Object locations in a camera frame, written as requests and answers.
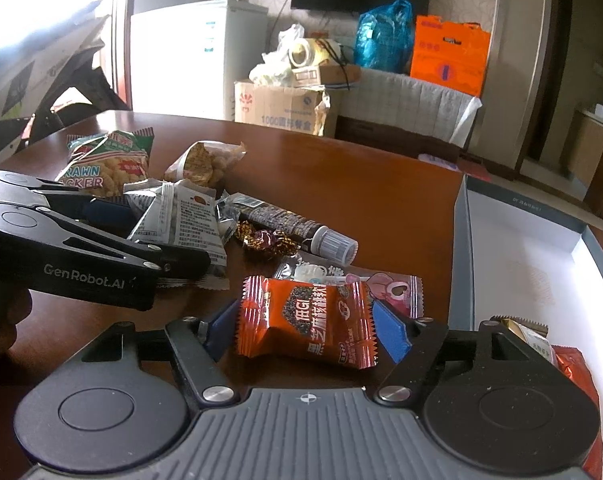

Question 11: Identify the orange paper bag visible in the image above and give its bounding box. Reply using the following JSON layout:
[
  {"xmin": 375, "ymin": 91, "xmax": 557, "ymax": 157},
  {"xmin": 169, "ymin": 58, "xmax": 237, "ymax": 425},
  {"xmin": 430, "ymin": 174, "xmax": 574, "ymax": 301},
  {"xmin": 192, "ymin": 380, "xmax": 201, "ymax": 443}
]
[{"xmin": 409, "ymin": 14, "xmax": 491, "ymax": 99}]

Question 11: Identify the orange snack packet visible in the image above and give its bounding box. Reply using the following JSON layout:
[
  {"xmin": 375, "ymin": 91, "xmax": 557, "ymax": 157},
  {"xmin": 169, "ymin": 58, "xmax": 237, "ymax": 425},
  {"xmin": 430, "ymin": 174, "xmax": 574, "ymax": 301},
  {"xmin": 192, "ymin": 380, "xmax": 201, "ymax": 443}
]
[{"xmin": 236, "ymin": 275, "xmax": 381, "ymax": 369}]

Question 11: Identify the red foil snack packet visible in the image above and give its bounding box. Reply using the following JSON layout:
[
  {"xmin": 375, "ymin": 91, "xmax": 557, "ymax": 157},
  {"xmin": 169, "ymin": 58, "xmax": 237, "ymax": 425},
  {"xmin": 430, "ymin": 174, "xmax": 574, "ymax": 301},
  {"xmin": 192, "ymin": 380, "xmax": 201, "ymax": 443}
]
[{"xmin": 551, "ymin": 344, "xmax": 603, "ymax": 479}]

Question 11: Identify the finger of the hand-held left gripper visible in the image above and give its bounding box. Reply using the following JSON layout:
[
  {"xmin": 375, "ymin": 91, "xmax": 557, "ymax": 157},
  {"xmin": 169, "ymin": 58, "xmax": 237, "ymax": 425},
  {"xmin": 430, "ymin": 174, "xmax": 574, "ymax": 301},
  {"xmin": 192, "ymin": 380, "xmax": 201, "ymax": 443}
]
[
  {"xmin": 0, "ymin": 202, "xmax": 212, "ymax": 282},
  {"xmin": 0, "ymin": 169, "xmax": 138, "ymax": 234}
]

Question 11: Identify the clear brown snack bag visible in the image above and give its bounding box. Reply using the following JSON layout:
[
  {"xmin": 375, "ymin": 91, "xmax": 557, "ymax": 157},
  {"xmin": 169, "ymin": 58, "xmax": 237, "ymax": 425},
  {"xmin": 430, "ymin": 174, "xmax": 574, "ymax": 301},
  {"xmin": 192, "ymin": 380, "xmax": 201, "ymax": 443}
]
[{"xmin": 164, "ymin": 141, "xmax": 248, "ymax": 189}]

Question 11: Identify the red item on floor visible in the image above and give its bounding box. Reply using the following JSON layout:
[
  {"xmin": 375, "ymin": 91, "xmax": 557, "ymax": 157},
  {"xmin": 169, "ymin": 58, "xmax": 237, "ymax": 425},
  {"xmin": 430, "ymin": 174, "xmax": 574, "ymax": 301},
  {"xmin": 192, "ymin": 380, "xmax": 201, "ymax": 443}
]
[{"xmin": 456, "ymin": 157, "xmax": 493, "ymax": 182}]

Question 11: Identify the blue plastic bag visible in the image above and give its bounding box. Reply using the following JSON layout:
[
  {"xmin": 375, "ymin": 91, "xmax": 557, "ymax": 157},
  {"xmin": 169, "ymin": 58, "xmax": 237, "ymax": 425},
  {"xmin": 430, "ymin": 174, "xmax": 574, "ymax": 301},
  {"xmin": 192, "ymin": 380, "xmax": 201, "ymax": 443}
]
[{"xmin": 355, "ymin": 0, "xmax": 415, "ymax": 74}]

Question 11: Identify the dark snack tube grey cap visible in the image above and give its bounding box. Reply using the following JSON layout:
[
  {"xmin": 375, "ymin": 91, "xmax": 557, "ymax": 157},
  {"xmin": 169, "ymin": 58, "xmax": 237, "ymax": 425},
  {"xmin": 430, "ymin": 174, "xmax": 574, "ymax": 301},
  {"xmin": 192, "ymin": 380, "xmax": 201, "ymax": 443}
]
[{"xmin": 218, "ymin": 191, "xmax": 359, "ymax": 266}]

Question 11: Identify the gold red wrapped candy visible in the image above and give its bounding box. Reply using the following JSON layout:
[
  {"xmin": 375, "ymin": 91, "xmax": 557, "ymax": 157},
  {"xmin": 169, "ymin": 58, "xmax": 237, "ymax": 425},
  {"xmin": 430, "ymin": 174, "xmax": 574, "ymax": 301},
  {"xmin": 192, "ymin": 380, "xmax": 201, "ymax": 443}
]
[{"xmin": 236, "ymin": 220, "xmax": 299, "ymax": 259}]

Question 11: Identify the cabinet with white quilted cover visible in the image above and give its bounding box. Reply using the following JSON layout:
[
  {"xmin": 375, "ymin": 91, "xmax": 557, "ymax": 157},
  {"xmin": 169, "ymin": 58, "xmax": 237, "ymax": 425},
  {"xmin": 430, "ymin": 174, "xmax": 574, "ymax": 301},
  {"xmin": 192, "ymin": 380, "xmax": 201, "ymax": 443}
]
[{"xmin": 335, "ymin": 67, "xmax": 483, "ymax": 159}]

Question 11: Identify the person's left hand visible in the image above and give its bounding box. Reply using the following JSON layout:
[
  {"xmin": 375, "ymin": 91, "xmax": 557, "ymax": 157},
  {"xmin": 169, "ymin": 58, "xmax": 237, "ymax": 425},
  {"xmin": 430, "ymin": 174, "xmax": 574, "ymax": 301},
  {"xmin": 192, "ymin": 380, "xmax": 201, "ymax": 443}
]
[{"xmin": 0, "ymin": 287, "xmax": 33, "ymax": 359}]

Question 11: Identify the wooden cabinet beyond doorway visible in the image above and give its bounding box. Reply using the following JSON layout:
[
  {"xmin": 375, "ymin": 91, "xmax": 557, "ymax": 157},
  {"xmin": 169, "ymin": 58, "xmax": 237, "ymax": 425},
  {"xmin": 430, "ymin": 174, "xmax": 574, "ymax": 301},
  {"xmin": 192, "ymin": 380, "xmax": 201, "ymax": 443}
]
[{"xmin": 565, "ymin": 104, "xmax": 603, "ymax": 187}]

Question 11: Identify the pink cartoon snack packet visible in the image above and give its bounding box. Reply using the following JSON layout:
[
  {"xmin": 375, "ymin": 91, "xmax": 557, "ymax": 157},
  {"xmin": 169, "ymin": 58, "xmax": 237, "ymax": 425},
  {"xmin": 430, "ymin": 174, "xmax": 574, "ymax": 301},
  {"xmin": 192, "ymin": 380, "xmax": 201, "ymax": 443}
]
[{"xmin": 273, "ymin": 255, "xmax": 425, "ymax": 320}]

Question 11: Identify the green cracker bag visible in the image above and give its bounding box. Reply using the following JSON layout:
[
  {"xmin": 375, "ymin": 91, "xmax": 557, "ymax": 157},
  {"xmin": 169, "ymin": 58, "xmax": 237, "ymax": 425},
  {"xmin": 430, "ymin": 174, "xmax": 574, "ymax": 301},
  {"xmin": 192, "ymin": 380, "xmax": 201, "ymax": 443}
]
[{"xmin": 56, "ymin": 127, "xmax": 155, "ymax": 199}]

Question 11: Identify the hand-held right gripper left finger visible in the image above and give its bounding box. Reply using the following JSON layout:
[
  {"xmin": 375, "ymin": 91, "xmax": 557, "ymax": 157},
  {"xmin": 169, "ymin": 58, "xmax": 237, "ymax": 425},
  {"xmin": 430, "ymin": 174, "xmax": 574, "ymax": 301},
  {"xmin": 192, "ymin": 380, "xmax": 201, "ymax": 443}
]
[{"xmin": 80, "ymin": 300, "xmax": 241, "ymax": 412}]

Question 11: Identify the white small fridge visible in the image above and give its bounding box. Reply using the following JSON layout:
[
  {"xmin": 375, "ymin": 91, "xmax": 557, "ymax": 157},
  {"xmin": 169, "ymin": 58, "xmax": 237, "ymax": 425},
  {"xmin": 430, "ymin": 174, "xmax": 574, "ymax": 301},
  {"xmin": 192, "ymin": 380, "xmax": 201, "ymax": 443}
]
[{"xmin": 130, "ymin": 0, "xmax": 269, "ymax": 122}]

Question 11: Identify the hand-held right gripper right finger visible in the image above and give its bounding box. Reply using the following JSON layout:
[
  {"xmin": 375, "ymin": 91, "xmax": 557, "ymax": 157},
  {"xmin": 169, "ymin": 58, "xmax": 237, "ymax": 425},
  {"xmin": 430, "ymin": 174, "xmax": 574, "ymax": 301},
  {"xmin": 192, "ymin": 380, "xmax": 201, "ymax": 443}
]
[{"xmin": 372, "ymin": 301, "xmax": 543, "ymax": 407}]

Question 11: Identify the white black scooter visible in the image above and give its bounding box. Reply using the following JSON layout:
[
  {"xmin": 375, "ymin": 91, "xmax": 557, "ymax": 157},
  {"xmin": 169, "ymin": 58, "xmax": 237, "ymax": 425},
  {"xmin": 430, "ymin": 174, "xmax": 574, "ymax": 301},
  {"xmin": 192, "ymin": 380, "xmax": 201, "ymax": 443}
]
[{"xmin": 0, "ymin": 0, "xmax": 132, "ymax": 171}]

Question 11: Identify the yellow white tape roll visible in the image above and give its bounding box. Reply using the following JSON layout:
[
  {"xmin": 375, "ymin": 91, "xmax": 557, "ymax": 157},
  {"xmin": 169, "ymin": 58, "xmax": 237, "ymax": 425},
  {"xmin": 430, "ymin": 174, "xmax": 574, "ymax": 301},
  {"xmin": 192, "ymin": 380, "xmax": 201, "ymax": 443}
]
[{"xmin": 287, "ymin": 37, "xmax": 343, "ymax": 69}]

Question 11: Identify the white plastic bag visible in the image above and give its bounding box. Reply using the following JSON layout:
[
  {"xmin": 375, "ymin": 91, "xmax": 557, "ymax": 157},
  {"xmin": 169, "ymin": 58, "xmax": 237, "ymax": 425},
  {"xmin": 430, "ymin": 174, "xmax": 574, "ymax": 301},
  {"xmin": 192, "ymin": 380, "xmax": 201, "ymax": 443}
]
[{"xmin": 248, "ymin": 23, "xmax": 305, "ymax": 89}]

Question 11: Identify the white grey snack packet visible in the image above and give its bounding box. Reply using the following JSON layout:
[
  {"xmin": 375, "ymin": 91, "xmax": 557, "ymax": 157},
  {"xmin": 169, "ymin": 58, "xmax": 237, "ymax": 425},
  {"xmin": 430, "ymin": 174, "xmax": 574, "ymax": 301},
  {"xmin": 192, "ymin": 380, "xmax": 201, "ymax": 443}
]
[{"xmin": 124, "ymin": 179, "xmax": 231, "ymax": 291}]

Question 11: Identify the large printed cardboard carton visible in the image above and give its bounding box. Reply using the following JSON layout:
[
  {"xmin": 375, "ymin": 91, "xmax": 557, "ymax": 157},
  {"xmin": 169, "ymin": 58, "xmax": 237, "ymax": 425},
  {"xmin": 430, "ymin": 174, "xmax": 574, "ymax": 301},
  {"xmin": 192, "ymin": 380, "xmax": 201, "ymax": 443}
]
[{"xmin": 234, "ymin": 80, "xmax": 341, "ymax": 137}]

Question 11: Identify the gold white snack packet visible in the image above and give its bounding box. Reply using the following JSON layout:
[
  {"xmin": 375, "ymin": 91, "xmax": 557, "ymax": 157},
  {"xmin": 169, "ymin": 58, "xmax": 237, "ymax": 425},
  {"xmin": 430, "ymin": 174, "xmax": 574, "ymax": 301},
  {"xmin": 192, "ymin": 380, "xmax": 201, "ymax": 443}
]
[{"xmin": 490, "ymin": 315, "xmax": 553, "ymax": 363}]

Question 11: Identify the flat brown cardboard box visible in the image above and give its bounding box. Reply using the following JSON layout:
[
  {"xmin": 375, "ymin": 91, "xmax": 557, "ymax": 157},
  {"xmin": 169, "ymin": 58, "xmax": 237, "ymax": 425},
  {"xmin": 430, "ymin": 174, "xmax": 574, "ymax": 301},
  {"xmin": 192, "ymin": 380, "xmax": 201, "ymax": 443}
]
[{"xmin": 294, "ymin": 63, "xmax": 363, "ymax": 90}]

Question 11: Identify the grey cardboard box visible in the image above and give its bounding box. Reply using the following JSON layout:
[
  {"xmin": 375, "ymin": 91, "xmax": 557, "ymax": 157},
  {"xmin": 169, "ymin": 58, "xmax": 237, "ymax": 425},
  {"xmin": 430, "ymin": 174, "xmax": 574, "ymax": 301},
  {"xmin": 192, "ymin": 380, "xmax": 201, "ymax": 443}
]
[{"xmin": 448, "ymin": 174, "xmax": 603, "ymax": 461}]

